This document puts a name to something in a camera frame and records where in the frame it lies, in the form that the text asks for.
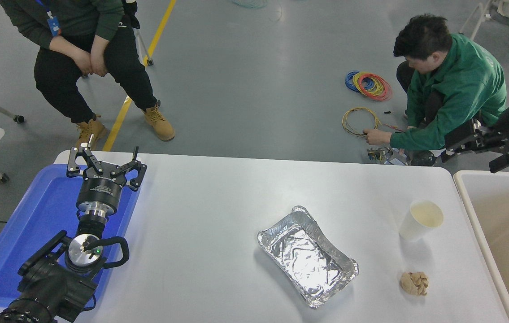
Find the rectangular foil tray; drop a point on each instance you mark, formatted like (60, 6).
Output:
(308, 260)

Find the white frame wheeled chair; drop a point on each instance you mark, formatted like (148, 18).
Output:
(150, 62)

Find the white frame grey chair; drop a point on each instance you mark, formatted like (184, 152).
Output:
(505, 18)

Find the shiny metal part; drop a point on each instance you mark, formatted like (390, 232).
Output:
(391, 157)

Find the white paper cup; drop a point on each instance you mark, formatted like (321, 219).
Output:
(415, 226)

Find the person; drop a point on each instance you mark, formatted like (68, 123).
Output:
(79, 13)
(460, 80)

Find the black garment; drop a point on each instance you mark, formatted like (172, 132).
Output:
(131, 13)

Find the blue plastic tray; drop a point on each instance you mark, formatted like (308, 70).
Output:
(34, 215)

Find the crumpled tan paper ball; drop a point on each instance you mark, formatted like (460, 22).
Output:
(413, 283)

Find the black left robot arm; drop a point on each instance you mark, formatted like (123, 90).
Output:
(52, 287)

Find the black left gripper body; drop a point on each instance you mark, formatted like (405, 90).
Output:
(99, 193)

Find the person's left hand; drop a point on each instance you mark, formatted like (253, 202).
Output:
(377, 137)
(100, 65)

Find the person's right hand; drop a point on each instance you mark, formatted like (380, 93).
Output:
(84, 62)

